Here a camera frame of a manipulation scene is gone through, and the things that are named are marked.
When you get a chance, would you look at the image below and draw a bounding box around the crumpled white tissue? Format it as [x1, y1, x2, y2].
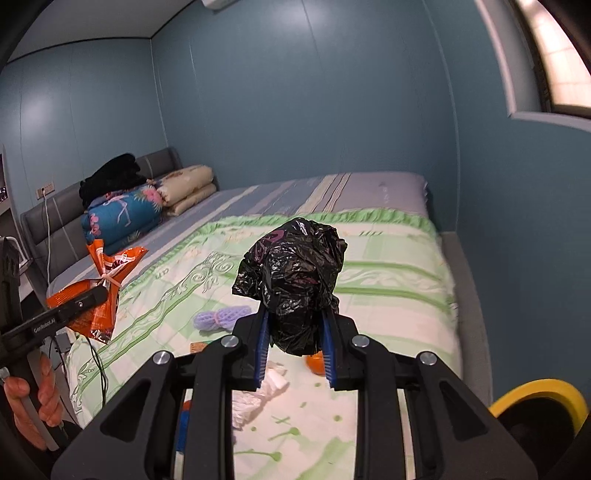
[231, 360, 289, 432]

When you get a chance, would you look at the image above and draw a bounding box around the black cable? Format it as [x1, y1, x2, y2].
[85, 339, 110, 408]

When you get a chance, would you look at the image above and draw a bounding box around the orange snack bag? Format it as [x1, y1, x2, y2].
[46, 240, 149, 344]

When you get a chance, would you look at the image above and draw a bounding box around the black plastic bag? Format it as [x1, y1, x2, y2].
[232, 218, 348, 356]

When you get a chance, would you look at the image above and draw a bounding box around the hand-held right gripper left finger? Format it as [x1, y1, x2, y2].
[51, 308, 269, 480]

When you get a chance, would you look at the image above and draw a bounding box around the striped bed sheet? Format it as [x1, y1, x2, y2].
[46, 172, 432, 301]

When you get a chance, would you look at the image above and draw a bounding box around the folded beige quilt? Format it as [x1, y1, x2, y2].
[154, 165, 218, 217]

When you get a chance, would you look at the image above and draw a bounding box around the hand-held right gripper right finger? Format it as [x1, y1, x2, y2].
[318, 308, 539, 480]

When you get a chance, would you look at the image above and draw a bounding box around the folded blue floral quilt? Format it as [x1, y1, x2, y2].
[81, 182, 164, 252]

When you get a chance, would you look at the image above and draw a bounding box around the black clothing pile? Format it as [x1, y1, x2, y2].
[78, 154, 146, 208]

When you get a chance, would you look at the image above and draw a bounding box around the window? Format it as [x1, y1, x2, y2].
[475, 0, 591, 123]

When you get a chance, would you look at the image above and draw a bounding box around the purple foam fruit net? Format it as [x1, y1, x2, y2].
[193, 305, 252, 333]

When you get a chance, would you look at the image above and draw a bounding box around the person's left hand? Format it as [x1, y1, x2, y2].
[2, 353, 63, 450]

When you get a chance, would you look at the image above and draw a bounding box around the yellow rimmed trash bin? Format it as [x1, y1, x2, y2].
[488, 378, 589, 462]

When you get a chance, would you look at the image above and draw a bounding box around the blue and orange packet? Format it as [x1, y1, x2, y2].
[175, 399, 193, 462]

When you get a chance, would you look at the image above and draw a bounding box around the white cable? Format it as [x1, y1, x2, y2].
[42, 194, 53, 283]

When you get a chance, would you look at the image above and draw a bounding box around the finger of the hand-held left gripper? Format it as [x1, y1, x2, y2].
[56, 287, 110, 325]

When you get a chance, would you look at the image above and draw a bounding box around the green patterned blanket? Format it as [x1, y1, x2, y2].
[65, 208, 462, 480]

